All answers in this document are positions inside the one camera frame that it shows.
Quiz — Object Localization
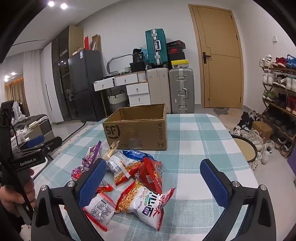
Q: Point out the large white noodle snack packet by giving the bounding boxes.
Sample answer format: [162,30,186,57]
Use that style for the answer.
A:
[115,180,176,231]

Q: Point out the plain black shoebox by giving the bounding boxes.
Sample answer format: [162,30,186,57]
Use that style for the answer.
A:
[168,53,185,62]

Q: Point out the black bag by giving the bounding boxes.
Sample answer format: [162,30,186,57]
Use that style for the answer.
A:
[132,48,146,63]

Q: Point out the teal suitcase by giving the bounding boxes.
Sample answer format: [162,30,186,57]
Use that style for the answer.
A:
[145,29,167,67]

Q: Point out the white desk with drawers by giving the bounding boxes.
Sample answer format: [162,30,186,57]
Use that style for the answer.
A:
[93,71,151,107]

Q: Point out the woven laundry basket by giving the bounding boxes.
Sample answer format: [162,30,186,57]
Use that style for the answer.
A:
[107,91,128,105]

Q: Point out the wooden door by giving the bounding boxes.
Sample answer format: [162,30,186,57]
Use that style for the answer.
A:
[188,4,244,109]

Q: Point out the round black rimmed stool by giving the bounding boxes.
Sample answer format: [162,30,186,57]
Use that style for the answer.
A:
[231,135,258,163]

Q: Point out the wooden shoe rack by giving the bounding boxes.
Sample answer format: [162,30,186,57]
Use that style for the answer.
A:
[260,65,296,158]

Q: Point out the red cone snack packet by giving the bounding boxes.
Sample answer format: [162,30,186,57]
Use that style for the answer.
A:
[136,157,163,194]

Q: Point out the dark glass wardrobe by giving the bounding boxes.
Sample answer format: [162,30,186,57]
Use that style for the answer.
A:
[51,25,84,121]

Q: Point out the black box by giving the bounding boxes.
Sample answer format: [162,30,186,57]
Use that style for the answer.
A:
[129,61,147,72]

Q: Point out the blue snack packet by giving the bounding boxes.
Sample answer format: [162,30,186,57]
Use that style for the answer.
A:
[122,149,154,163]

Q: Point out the chrome tube frame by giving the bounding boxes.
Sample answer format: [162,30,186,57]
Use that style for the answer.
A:
[107,54,133,75]

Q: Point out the person's left hand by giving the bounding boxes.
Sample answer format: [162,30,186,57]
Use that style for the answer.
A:
[0,169,36,215]

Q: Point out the beige suitcase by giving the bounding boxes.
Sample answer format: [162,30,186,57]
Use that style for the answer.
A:
[147,68,172,114]

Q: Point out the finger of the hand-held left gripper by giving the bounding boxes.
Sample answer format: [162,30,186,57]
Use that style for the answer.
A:
[21,136,63,161]
[17,135,45,151]

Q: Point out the black fridge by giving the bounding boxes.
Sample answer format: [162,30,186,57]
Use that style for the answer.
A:
[68,49,107,123]

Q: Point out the beige curtain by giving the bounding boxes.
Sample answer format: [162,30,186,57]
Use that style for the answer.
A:
[4,79,25,109]

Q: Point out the silver suitcase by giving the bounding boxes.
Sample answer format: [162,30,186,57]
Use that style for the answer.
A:
[168,68,195,114]

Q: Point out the beige biscuit packet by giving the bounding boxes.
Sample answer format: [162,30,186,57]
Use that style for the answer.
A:
[103,141,120,161]

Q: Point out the yellow black shoebox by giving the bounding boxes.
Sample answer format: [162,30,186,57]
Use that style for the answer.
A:
[169,59,189,69]

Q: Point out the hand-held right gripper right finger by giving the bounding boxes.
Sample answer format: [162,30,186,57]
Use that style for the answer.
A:
[199,159,277,241]

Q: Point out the small cardboard box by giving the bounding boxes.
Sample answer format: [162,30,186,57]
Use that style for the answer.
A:
[252,121,273,139]

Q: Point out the scattered heap of shoes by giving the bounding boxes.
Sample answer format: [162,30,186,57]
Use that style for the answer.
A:
[230,111,275,172]

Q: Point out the beige fluffy rug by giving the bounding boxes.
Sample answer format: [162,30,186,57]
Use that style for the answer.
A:
[218,109,252,130]

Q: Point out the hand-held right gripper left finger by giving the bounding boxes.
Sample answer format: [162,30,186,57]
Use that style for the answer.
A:
[31,158,107,241]

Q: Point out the folded cardboard sheets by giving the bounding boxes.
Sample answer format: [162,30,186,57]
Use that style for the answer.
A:
[91,34,101,51]

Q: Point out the white red-edged snack packet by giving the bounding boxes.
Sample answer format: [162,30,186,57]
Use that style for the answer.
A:
[83,192,116,232]

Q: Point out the small white noodle snack packet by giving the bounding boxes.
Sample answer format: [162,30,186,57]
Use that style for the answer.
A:
[107,151,142,186]

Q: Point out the grey sofa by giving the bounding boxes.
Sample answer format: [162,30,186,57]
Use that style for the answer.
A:
[10,113,52,142]

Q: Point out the shoe rack with shoes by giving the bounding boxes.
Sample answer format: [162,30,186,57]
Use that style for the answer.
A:
[258,54,296,151]

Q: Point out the white curtain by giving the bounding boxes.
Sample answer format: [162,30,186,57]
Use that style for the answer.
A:
[23,50,50,117]

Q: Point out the brown cardboard box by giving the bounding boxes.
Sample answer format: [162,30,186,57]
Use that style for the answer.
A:
[102,103,167,151]

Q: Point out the dark shoebox with red end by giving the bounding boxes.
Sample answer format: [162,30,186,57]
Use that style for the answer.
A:
[166,40,186,49]

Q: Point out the purple paper bag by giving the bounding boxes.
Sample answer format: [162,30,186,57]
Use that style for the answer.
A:
[287,148,296,174]

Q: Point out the purple snack packet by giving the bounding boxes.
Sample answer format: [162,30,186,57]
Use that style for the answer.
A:
[71,141,102,181]

